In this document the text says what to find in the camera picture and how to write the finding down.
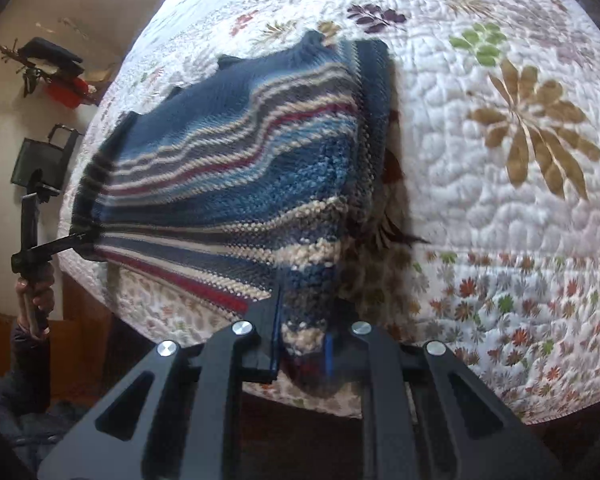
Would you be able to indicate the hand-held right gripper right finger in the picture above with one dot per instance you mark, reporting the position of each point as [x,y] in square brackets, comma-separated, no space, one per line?
[332,355]

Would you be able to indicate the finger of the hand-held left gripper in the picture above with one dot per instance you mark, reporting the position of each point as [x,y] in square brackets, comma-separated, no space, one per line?
[77,242]

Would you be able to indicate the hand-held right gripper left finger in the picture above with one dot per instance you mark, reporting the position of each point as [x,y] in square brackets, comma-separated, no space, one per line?
[260,340]

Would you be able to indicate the striped knit sweater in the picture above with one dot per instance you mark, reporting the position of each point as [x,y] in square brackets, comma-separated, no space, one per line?
[260,185]

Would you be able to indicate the person's left forearm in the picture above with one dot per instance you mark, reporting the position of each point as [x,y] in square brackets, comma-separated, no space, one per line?
[30,370]

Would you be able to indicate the person's left hand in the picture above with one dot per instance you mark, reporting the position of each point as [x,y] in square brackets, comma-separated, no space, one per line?
[42,295]

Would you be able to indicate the black bag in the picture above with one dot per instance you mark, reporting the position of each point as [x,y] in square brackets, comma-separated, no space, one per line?
[42,160]

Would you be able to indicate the red garment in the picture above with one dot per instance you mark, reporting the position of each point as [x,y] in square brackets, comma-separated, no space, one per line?
[67,91]

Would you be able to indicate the dark garment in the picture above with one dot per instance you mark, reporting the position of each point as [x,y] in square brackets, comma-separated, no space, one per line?
[50,52]

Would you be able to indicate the dark cloth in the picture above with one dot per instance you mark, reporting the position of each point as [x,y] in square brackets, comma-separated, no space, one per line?
[20,435]

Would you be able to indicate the floral quilt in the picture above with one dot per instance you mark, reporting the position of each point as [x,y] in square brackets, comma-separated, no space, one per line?
[480,210]

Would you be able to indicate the wooden bed frame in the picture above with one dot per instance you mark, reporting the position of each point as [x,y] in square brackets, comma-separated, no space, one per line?
[90,325]

